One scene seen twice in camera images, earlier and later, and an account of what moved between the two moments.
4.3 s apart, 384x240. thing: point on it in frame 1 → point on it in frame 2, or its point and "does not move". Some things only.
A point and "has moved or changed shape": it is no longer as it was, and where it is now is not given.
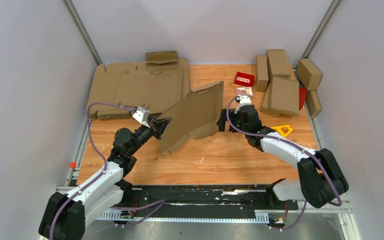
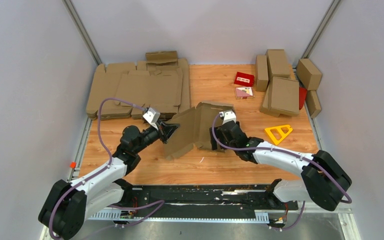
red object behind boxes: [302, 96] does not move
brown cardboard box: [199, 113] has moved or changed shape
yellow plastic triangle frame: [278, 129] does not move
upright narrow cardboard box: [261, 76] does not move
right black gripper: [221, 122] → [213, 141]
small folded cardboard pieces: [162, 59] does not move
